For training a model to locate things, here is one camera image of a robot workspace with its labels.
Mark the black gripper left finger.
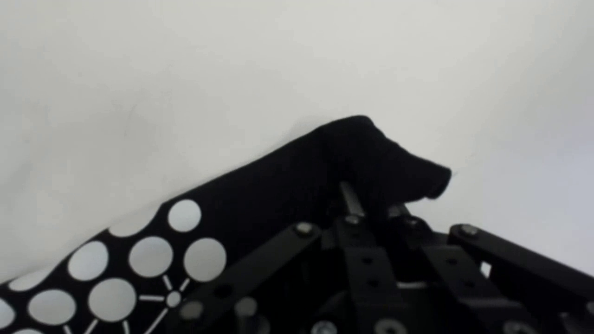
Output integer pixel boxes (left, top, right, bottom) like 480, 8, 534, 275
183, 179, 404, 334

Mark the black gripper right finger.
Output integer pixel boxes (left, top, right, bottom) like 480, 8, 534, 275
381, 207, 594, 334

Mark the black shirt with white print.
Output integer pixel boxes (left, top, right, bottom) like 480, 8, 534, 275
0, 116, 452, 334

